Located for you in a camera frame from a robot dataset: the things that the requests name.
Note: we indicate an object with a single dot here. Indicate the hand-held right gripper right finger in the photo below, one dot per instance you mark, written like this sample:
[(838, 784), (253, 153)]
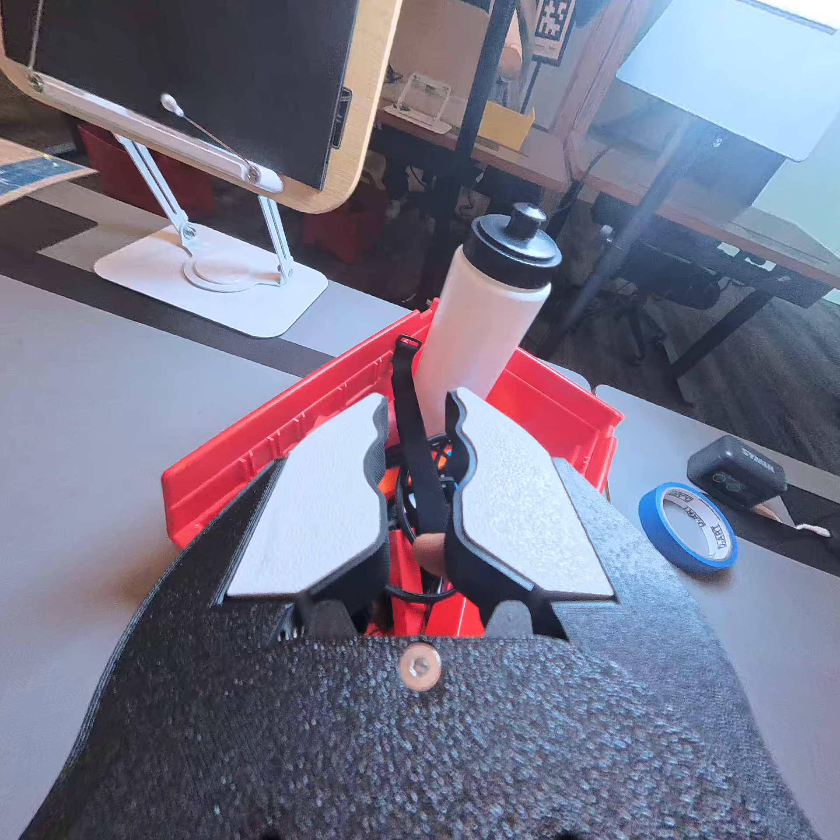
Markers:
[(525, 518)]

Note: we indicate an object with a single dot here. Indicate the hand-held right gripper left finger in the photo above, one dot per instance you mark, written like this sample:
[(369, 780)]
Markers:
[(308, 518)]

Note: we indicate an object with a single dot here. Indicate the red plastic bin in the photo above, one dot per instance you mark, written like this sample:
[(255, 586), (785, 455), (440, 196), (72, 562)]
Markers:
[(249, 453)]

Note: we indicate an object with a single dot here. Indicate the person's right hand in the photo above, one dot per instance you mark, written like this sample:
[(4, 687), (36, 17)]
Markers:
[(430, 554)]

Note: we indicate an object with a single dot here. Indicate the orange item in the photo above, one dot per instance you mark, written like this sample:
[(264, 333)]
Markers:
[(392, 476)]

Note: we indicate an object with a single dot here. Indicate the blue tape roll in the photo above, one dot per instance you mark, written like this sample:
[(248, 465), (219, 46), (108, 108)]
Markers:
[(656, 525)]

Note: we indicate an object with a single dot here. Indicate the white bottle with black cap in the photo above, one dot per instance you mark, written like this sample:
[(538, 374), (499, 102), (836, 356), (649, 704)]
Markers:
[(479, 328)]

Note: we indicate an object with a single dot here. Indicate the white folding stand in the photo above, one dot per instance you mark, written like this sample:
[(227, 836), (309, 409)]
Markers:
[(262, 302)]

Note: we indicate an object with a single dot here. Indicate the small black device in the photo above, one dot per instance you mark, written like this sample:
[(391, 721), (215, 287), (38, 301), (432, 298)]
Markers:
[(741, 459)]

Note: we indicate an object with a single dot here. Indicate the wooden pencil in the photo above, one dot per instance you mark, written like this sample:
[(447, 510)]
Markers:
[(768, 512)]

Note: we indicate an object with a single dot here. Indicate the red storage box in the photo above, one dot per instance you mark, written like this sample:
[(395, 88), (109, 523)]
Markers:
[(131, 177), (341, 229)]

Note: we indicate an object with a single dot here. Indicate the black light stand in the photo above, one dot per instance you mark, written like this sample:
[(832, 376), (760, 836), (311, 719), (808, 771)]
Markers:
[(643, 223)]

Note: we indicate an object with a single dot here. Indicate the brown wooden desk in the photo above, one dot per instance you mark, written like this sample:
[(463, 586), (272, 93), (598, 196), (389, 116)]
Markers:
[(525, 164), (754, 239)]

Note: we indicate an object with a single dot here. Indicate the yellow box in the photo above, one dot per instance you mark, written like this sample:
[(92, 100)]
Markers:
[(505, 128)]

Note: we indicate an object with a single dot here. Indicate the black tripod pole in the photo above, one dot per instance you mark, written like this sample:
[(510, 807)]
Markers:
[(472, 118)]

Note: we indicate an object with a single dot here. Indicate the clear acrylic stand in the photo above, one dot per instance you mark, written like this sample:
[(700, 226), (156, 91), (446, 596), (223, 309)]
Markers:
[(420, 121)]

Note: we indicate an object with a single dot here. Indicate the brown and blue brochure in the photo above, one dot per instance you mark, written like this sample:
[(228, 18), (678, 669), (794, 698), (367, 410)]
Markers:
[(33, 174)]

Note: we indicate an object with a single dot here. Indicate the black tablet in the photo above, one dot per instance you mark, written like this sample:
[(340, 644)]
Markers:
[(197, 65)]

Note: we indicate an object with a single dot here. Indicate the white light panel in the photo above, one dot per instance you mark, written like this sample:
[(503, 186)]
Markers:
[(722, 72)]

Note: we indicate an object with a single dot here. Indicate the black and white marker tag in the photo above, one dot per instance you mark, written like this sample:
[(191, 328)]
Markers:
[(551, 26)]

